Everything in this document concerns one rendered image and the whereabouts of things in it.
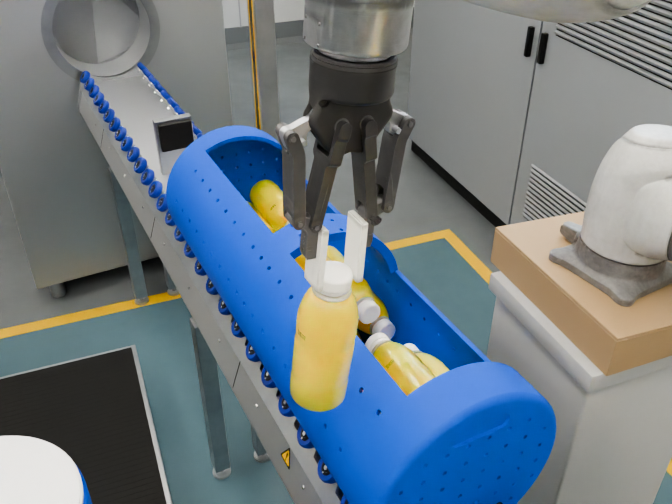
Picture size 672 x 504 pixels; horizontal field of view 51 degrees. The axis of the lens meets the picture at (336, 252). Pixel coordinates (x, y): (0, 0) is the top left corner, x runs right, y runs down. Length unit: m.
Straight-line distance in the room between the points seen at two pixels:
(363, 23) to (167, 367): 2.26
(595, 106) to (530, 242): 1.40
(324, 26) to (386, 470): 0.51
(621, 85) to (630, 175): 1.43
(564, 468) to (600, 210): 0.50
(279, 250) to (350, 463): 0.37
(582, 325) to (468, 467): 0.45
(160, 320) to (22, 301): 0.62
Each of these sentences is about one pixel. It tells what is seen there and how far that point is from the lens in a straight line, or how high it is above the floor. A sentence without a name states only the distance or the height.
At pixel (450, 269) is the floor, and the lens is 3.18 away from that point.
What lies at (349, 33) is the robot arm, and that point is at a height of 1.67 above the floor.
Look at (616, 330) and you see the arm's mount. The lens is 1.24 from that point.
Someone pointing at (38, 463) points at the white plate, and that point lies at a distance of 1.11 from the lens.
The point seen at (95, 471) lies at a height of 0.15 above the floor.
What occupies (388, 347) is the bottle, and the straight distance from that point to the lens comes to 1.00.
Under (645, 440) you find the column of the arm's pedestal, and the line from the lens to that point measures 1.57.
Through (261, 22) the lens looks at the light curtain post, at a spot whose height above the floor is 1.26.
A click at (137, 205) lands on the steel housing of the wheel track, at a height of 0.86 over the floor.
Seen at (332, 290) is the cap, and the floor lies 1.41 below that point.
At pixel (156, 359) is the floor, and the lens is 2.77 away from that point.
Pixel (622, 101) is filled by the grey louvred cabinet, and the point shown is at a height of 0.90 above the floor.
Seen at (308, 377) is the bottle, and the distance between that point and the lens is 0.77.
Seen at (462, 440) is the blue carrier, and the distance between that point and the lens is 0.87.
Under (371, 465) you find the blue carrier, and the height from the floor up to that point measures 1.16.
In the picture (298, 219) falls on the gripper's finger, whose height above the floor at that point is 1.50.
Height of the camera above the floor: 1.84
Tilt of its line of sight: 34 degrees down
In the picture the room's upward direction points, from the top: straight up
